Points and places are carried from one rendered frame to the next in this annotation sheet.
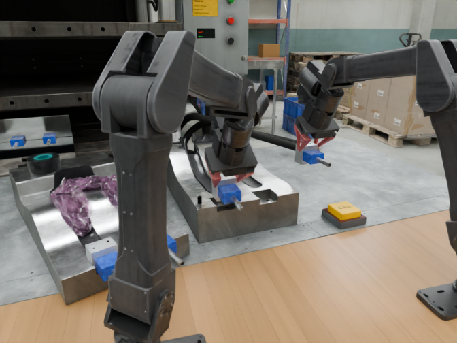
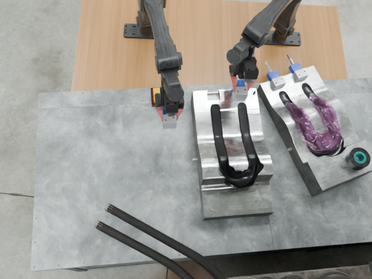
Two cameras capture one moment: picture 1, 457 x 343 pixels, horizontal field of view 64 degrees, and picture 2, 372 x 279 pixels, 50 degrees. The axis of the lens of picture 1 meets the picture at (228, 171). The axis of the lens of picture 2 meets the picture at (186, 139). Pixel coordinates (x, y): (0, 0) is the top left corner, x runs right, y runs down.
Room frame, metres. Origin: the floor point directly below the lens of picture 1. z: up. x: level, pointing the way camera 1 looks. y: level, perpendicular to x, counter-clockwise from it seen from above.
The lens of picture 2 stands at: (1.55, -0.10, 2.30)
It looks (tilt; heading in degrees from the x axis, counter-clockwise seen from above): 69 degrees down; 185
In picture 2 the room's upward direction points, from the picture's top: 11 degrees clockwise
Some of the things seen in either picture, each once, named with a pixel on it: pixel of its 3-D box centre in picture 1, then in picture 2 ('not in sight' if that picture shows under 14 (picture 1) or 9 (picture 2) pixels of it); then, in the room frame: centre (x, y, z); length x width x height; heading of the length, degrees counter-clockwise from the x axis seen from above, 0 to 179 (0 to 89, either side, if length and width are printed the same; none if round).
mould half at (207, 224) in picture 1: (216, 172); (231, 149); (1.00, 0.03, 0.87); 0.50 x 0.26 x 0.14; 20
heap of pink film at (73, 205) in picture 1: (90, 191); (317, 121); (0.80, 0.33, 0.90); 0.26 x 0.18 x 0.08; 38
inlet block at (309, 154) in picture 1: (315, 158); (168, 109); (0.94, -0.24, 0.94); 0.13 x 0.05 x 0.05; 20
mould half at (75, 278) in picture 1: (89, 207); (315, 125); (0.80, 0.34, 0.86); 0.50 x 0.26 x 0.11; 38
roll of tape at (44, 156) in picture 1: (44, 162); (357, 158); (0.92, 0.50, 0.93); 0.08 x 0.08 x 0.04
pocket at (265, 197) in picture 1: (264, 200); (212, 97); (0.81, -0.09, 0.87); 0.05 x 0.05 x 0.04; 20
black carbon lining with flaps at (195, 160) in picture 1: (215, 158); (235, 141); (0.98, 0.04, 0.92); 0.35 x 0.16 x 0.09; 20
